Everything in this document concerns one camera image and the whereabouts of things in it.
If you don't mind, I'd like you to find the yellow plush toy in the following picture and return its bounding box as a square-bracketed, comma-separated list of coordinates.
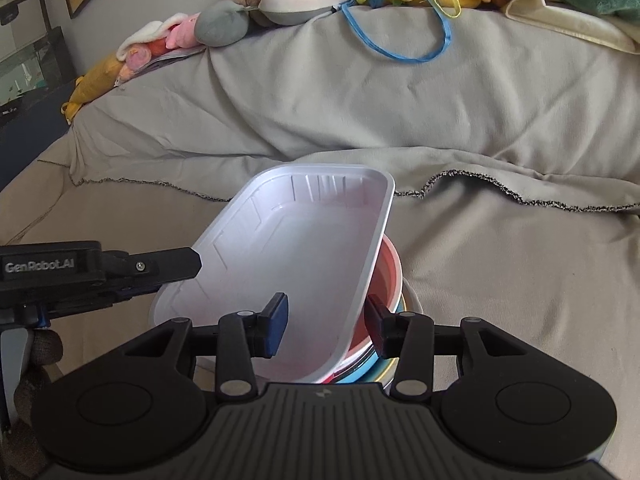
[61, 52, 126, 123]

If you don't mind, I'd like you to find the white bowl with gold rim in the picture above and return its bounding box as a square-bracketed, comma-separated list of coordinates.
[372, 352, 402, 378]

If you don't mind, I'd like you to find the white printed paper bowl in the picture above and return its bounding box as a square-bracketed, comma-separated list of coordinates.
[350, 237, 404, 366]

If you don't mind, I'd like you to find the red and white plastic tray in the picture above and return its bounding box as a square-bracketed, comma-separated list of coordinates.
[149, 160, 397, 386]

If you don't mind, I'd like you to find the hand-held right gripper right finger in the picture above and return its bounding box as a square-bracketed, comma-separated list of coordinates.
[365, 294, 531, 401]

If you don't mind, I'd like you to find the dark glass cabinet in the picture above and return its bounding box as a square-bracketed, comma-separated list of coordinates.
[0, 0, 76, 131]

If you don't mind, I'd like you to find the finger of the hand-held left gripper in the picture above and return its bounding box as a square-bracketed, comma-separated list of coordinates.
[100, 246, 202, 302]

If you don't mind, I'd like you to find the blue enamel bowl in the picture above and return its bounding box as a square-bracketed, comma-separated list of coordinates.
[330, 355, 401, 385]

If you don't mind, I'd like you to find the person's left hand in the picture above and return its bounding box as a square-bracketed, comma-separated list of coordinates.
[2, 330, 64, 476]

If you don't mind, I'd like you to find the pink plush toy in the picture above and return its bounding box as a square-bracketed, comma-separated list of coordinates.
[116, 12, 206, 83]

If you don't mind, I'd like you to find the cream cloth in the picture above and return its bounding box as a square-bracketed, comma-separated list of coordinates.
[502, 0, 640, 53]

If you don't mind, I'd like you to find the grey plush toy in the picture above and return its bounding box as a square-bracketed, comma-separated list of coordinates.
[195, 0, 249, 47]

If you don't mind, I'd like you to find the blue strap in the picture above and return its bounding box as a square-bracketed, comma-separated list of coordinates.
[341, 2, 451, 64]

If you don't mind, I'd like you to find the beige sofa cover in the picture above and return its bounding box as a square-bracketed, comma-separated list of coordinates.
[0, 7, 640, 411]

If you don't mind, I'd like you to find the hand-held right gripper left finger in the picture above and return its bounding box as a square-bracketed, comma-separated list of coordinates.
[122, 292, 290, 401]

